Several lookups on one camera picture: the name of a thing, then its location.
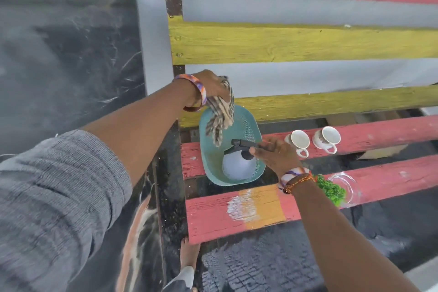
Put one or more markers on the person's left hand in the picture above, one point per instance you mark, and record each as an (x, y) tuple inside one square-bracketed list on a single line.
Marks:
[(214, 84)]

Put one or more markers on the person's right hand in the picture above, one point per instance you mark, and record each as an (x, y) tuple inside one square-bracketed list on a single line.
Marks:
[(279, 160)]

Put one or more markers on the person's right thumb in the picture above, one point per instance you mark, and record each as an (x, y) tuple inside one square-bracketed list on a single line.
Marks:
[(255, 154)]

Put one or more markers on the person's left fingers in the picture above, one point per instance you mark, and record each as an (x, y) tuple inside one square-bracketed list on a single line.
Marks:
[(228, 91)]

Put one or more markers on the white spray bottle black nozzle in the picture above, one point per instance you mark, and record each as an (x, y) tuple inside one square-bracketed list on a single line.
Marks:
[(238, 165)]

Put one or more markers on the striped beige cloth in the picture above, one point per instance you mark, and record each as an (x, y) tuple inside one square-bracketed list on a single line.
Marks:
[(221, 113)]

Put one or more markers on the person's right forearm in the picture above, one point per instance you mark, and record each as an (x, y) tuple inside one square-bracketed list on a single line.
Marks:
[(342, 240)]

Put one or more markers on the person's left forearm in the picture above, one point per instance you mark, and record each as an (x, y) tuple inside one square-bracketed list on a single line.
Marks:
[(143, 124)]

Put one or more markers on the orange purple bangle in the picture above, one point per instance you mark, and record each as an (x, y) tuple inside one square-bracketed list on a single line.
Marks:
[(200, 85)]

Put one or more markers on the brown thin bangle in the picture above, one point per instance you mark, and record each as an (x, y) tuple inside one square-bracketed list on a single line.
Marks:
[(195, 109)]

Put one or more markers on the white purple bangle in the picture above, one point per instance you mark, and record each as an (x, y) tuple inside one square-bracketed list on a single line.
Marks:
[(291, 174)]

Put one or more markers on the teal plastic basket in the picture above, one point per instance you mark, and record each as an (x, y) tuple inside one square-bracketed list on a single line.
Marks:
[(212, 161)]

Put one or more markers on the white cup with plain rim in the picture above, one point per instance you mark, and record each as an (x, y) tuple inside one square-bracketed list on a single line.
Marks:
[(299, 140)]

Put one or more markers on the white cup with patterned side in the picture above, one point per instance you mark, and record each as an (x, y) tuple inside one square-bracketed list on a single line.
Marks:
[(329, 137)]

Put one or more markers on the green leafy plant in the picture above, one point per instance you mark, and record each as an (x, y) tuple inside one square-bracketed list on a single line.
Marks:
[(331, 191)]

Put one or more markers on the painted wooden slat bench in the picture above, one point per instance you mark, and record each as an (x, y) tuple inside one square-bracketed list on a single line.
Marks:
[(301, 42)]

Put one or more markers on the clear glass jar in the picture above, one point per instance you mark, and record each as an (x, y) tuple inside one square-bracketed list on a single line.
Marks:
[(352, 187)]

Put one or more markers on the person's foot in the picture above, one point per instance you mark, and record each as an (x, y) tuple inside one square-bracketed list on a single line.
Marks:
[(189, 254)]

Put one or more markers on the tan cardboard piece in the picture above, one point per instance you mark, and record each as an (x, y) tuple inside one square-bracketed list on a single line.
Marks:
[(383, 152)]

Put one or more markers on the grey trouser leg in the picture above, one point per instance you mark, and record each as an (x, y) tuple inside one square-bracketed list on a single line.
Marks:
[(181, 279)]

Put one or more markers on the grey knit sleeve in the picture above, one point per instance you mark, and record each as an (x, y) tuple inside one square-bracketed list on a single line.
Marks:
[(54, 206)]

